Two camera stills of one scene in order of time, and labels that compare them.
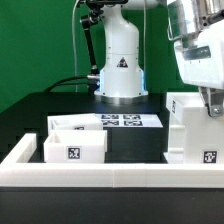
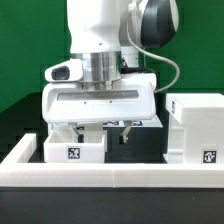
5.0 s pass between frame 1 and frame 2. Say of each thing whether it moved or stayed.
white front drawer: stayed
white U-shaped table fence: stayed
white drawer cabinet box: stayed
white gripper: moved
